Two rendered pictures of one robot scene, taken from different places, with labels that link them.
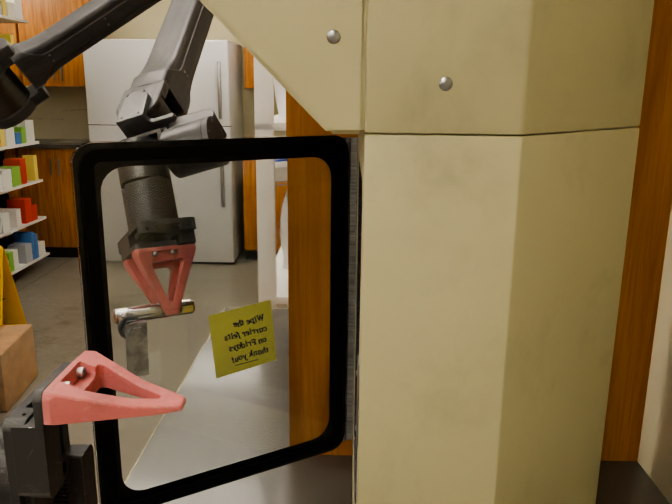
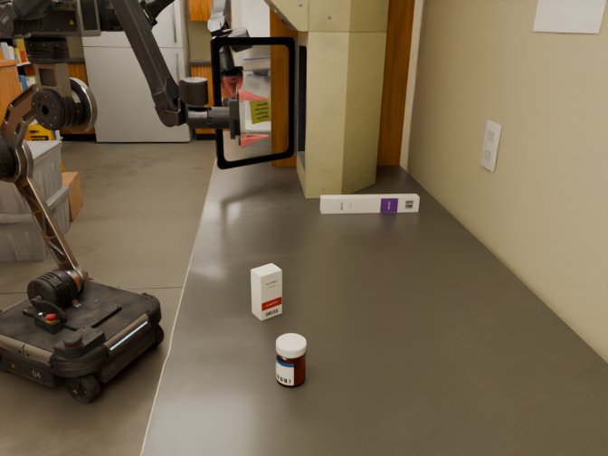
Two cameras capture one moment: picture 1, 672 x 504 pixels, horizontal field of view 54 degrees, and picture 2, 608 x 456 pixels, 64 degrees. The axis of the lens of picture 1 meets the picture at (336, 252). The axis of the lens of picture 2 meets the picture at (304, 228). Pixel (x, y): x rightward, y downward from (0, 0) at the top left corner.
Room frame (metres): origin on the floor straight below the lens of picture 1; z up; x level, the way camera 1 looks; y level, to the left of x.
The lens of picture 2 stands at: (-0.92, 0.16, 1.43)
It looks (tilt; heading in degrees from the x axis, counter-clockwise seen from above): 23 degrees down; 353
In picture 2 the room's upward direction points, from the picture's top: 1 degrees clockwise
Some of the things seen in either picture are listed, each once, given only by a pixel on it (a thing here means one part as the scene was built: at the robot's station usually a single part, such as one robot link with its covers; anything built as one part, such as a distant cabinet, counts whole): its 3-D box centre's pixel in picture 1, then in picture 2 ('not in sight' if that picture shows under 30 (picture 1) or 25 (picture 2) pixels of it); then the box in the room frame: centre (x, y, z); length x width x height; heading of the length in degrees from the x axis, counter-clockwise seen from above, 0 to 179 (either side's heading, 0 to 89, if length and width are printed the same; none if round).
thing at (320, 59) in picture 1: (298, 66); (283, 12); (0.63, 0.04, 1.46); 0.32 x 0.11 x 0.10; 179
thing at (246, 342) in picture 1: (229, 319); (256, 103); (0.70, 0.12, 1.19); 0.30 x 0.01 x 0.40; 122
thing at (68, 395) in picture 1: (111, 421); (250, 104); (0.39, 0.14, 1.23); 0.09 x 0.07 x 0.07; 89
